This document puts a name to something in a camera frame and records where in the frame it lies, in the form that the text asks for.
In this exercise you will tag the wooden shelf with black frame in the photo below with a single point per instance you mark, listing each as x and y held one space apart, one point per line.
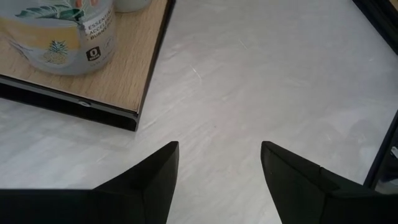
124 77

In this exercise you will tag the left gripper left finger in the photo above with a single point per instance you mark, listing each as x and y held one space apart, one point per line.
109 205

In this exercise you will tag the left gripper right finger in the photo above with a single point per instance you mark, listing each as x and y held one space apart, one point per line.
326 205

